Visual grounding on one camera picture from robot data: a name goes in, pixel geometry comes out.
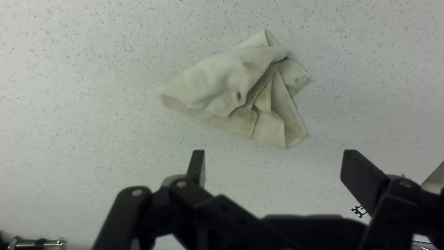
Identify beige cloth towel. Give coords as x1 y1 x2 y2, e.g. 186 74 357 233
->
157 28 315 151

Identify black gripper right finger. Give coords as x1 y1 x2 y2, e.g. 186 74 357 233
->
339 147 444 250

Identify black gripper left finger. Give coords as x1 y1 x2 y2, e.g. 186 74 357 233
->
90 149 289 250

